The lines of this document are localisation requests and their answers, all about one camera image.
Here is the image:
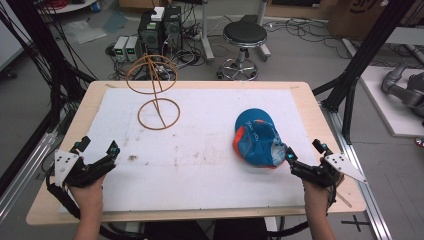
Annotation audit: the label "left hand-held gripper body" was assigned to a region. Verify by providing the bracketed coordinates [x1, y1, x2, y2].
[54, 149, 117, 188]

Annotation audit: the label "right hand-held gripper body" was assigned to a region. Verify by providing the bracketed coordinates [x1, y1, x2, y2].
[289, 152, 368, 190]

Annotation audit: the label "blue and orange cap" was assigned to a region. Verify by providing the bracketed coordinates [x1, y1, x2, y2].
[232, 107, 289, 169]

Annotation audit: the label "person's left hand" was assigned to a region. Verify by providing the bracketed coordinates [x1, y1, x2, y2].
[67, 174, 107, 218]

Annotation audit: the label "person's right hand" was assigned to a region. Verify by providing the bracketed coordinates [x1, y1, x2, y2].
[301, 173, 345, 215]

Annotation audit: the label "light wooden table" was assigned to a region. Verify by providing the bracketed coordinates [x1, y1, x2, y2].
[25, 80, 367, 227]

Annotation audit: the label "black tape cross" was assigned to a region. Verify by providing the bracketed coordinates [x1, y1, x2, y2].
[340, 214, 371, 233]

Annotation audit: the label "white platform board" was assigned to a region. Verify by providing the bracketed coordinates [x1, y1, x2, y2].
[359, 65, 424, 138]

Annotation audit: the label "white table mat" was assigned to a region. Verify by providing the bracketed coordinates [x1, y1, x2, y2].
[58, 87, 320, 215]

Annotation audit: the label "grey power supply unit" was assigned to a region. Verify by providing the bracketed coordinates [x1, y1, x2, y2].
[125, 35, 140, 63]
[113, 35, 130, 63]

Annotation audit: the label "person's dark trousers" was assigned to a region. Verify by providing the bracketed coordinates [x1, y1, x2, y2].
[142, 218, 268, 240]

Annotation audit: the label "black computer tower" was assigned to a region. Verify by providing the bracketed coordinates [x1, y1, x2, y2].
[162, 5, 184, 52]
[137, 12, 165, 57]

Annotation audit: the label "white stand leg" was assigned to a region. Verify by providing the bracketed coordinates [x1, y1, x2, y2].
[255, 0, 272, 63]
[199, 0, 216, 65]

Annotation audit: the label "black round stool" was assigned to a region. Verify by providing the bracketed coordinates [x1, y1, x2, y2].
[216, 20, 270, 82]

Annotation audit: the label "brown cardboard box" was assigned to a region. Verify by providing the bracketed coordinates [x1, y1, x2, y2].
[327, 0, 424, 42]

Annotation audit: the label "white round table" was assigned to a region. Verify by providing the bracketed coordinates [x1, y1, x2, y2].
[39, 0, 98, 15]

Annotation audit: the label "white box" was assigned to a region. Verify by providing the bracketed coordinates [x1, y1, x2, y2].
[150, 6, 166, 23]

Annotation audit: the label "aluminium rail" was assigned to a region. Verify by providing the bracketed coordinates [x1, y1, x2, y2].
[0, 130, 58, 222]
[320, 101, 394, 240]

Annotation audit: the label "brown wire hat stand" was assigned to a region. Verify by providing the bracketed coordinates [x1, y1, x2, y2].
[125, 53, 182, 131]

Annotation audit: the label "black metal frame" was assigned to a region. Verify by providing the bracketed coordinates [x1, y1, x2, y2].
[312, 0, 418, 145]
[0, 0, 98, 198]

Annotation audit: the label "tangle of floor cables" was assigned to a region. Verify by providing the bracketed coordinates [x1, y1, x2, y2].
[266, 16, 354, 61]

